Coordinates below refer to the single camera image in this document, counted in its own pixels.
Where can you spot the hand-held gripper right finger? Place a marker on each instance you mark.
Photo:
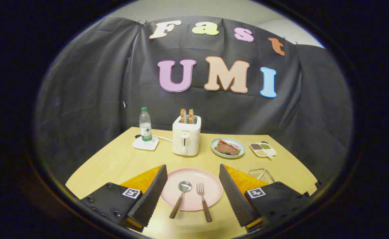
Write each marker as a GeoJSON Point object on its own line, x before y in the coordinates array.
{"type": "Point", "coordinates": [234, 196]}

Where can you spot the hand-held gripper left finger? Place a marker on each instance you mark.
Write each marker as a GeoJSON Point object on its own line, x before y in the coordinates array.
{"type": "Point", "coordinates": [151, 196]}

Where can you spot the pink round plate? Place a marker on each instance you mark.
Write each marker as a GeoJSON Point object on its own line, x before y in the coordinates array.
{"type": "Point", "coordinates": [211, 191]}

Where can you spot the pale green plate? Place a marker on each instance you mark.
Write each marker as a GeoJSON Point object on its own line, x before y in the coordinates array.
{"type": "Point", "coordinates": [239, 153]}

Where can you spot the brown meat steak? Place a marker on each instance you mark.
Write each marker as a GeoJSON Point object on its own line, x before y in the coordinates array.
{"type": "Point", "coordinates": [226, 149]}

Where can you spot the white divided condiment dish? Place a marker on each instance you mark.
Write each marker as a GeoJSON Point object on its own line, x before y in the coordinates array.
{"type": "Point", "coordinates": [256, 152]}

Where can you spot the white square coaster tray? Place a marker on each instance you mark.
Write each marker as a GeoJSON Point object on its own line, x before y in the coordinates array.
{"type": "Point", "coordinates": [139, 145]}

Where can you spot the white toaster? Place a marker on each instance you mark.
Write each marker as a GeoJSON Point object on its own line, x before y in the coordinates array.
{"type": "Point", "coordinates": [186, 137]}

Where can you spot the clear plastic water bottle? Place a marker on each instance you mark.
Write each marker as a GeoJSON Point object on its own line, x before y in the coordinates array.
{"type": "Point", "coordinates": [145, 127]}

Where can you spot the toasted bread slice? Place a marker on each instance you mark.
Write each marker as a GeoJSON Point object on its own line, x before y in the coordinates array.
{"type": "Point", "coordinates": [183, 115]}
{"type": "Point", "coordinates": [191, 116]}

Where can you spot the black backdrop cloth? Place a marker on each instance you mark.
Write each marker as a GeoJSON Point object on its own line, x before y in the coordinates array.
{"type": "Point", "coordinates": [98, 83]}

